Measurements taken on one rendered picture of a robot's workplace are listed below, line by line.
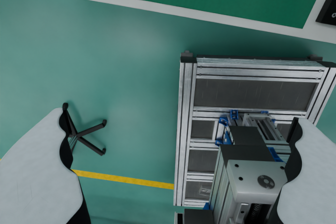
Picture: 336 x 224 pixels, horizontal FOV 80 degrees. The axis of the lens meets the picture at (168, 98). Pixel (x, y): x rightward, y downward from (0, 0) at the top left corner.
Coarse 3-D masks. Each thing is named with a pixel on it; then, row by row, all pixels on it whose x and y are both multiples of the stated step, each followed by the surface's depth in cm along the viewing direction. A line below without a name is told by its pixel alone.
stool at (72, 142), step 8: (64, 104) 147; (104, 120) 154; (72, 128) 154; (88, 128) 155; (96, 128) 153; (72, 136) 156; (80, 136) 158; (72, 144) 150; (88, 144) 162; (96, 152) 166; (104, 152) 170
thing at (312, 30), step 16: (96, 0) 47; (112, 0) 47; (128, 0) 46; (144, 0) 46; (320, 0) 45; (192, 16) 48; (208, 16) 47; (224, 16) 47; (288, 32) 48; (304, 32) 48; (320, 32) 48
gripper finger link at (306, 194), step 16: (304, 128) 10; (304, 144) 9; (320, 144) 9; (288, 160) 9; (304, 160) 8; (320, 160) 8; (288, 176) 9; (304, 176) 7; (320, 176) 7; (288, 192) 7; (304, 192) 7; (320, 192) 7; (272, 208) 7; (288, 208) 6; (304, 208) 6; (320, 208) 6
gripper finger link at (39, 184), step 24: (48, 120) 10; (24, 144) 8; (48, 144) 8; (0, 168) 7; (24, 168) 7; (48, 168) 7; (0, 192) 6; (24, 192) 6; (48, 192) 6; (72, 192) 6; (0, 216) 6; (24, 216) 6; (48, 216) 6; (72, 216) 6
